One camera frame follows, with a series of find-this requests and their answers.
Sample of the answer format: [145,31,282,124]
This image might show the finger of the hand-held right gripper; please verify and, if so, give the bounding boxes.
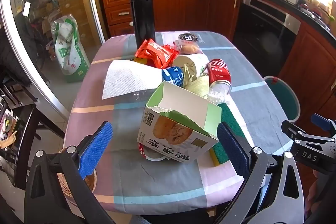
[281,120,309,142]
[311,113,336,135]

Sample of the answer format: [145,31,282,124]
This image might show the red soda can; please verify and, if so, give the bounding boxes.
[207,59,233,94]

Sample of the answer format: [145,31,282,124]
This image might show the red and white bowl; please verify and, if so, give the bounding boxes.
[138,143,171,162]

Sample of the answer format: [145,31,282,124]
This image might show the white paper towel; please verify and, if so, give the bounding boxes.
[102,60,163,100]

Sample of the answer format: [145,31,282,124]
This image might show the green scouring sponge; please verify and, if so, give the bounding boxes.
[209,103,247,167]

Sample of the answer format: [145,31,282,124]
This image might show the green stool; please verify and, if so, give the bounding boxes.
[263,76,300,123]

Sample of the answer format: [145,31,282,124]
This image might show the wooden kitchen cabinet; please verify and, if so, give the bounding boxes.
[98,0,336,122]

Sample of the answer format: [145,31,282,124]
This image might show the orange snack packet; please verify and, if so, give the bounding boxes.
[160,44,181,63]
[135,39,174,69]

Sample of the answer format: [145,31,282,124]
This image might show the crumpled white tissue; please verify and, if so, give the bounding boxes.
[207,89,230,105]

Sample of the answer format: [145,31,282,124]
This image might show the red and yellow plastic bag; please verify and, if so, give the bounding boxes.
[129,57,148,65]

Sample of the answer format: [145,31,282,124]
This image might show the black built-in oven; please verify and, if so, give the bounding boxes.
[233,0,301,75]

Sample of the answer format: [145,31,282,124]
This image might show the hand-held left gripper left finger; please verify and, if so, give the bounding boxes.
[24,121,116,224]

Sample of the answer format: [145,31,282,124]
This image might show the black thermos bottle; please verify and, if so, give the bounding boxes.
[129,0,156,50]

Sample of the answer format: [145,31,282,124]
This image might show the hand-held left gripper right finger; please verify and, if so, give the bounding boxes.
[213,122,306,224]

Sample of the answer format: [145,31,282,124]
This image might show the white floral cup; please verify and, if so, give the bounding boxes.
[172,53,210,83]

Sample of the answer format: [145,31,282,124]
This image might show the green and white sack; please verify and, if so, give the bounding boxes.
[51,14,90,83]

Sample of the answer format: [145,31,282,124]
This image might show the glass sliding door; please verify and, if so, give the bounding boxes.
[0,0,106,120]

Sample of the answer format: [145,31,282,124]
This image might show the torn green food box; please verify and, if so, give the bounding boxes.
[136,80,222,163]

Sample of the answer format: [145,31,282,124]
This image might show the wicker basket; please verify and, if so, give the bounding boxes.
[56,148,98,204]

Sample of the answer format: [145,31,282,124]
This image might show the yellow-green leaf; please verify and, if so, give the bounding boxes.
[183,74,211,99]

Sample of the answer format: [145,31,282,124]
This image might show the wrapped pastry packet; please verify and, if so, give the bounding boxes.
[173,39,203,55]

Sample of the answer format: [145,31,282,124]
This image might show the blue drink can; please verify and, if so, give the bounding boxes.
[161,66,184,87]

